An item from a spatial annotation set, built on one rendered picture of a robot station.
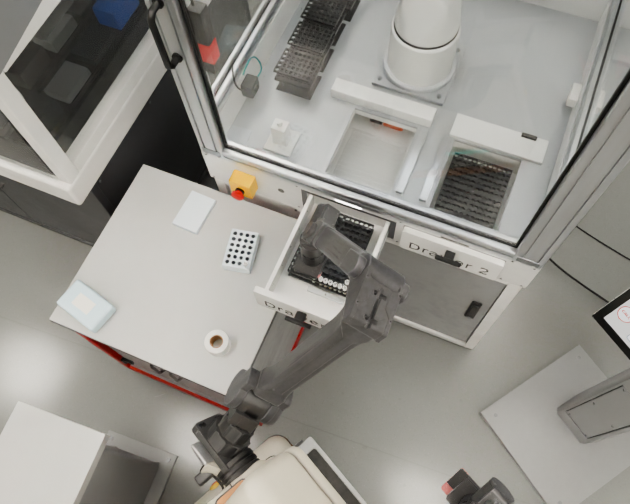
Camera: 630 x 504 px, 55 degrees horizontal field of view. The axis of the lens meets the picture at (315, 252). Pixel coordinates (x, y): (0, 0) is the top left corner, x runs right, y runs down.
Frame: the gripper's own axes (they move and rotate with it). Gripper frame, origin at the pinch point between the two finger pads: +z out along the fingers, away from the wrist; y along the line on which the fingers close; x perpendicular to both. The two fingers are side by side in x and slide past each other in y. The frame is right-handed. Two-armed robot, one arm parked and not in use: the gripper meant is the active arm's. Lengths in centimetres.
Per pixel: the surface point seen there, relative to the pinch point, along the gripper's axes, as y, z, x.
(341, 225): -17.7, 7.3, 1.1
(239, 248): -3.6, 18.0, -26.3
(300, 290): 3.0, 13.5, -3.2
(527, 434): 1, 92, 87
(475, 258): -21.2, 4.8, 39.2
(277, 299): 10.4, 4.3, -6.3
